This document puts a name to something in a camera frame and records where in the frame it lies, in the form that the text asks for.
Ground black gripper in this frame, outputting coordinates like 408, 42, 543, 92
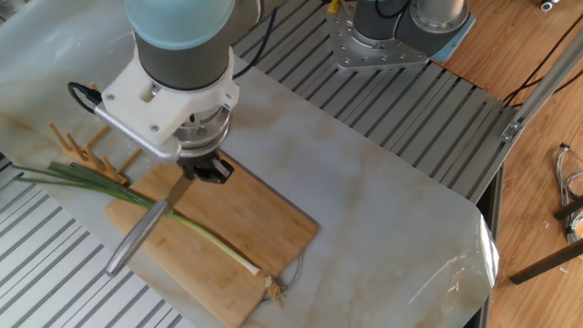
176, 149, 236, 185

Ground steel kitchen knife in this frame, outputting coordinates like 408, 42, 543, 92
105, 174, 195, 278

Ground green garlic stalk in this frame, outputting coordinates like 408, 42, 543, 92
12, 161, 262, 277

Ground cut garlic root end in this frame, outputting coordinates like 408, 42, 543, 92
263, 274, 287, 308

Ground wooden cutting board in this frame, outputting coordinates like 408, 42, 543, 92
103, 152, 319, 328

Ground wooden peg rack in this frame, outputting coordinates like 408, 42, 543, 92
47, 81, 144, 186

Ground marble pattern table mat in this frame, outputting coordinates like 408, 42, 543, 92
0, 0, 501, 328

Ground black metal bar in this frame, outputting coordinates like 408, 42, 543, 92
509, 237, 583, 286
553, 196, 583, 222

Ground metal tools on table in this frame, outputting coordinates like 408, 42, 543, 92
554, 142, 583, 245

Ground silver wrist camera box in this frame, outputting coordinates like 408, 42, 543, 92
93, 102, 183, 166

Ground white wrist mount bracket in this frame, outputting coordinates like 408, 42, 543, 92
100, 45, 241, 147

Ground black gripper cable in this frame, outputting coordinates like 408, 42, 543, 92
231, 6, 279, 81

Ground black camera cable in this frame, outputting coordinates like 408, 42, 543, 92
66, 81, 104, 115

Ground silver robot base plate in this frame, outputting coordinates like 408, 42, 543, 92
325, 0, 432, 73

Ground black floor cables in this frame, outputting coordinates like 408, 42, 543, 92
502, 12, 583, 109

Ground aluminium frame beam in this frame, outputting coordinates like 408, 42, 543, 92
499, 26, 583, 143

